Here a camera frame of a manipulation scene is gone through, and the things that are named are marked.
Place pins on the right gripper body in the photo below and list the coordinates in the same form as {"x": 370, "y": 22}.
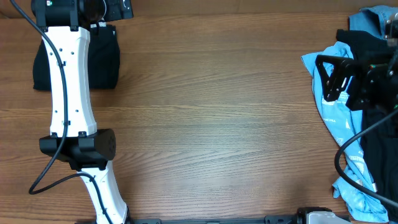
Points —
{"x": 377, "y": 89}

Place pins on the blue denim garment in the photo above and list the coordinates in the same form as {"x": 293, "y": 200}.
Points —
{"x": 372, "y": 20}

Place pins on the black shorts grey waistband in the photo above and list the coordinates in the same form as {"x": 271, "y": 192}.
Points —
{"x": 103, "y": 61}

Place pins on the black garment in pile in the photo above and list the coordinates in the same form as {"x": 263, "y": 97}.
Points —
{"x": 380, "y": 145}

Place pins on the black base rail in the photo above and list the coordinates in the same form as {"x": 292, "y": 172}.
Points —
{"x": 269, "y": 219}

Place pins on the light blue printed t-shirt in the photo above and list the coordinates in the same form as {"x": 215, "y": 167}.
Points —
{"x": 343, "y": 124}

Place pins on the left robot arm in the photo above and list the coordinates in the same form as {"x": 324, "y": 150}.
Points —
{"x": 74, "y": 137}

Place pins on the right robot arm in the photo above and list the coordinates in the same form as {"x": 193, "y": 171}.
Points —
{"x": 372, "y": 118}

